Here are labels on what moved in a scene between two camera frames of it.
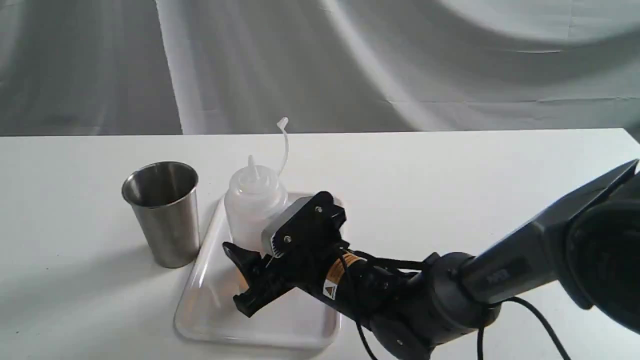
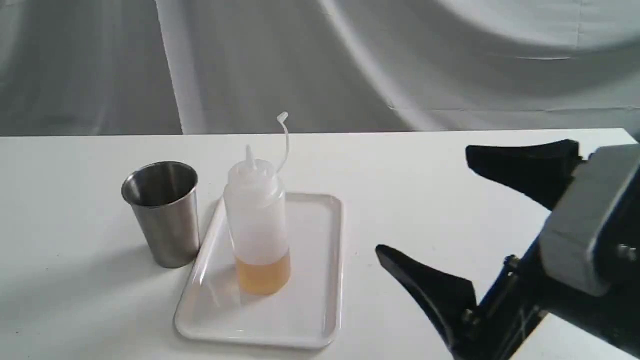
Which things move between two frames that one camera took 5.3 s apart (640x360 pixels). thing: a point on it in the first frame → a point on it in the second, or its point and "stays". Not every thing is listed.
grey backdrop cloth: [187, 67] stays
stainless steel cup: [163, 194] stays
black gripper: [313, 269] → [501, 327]
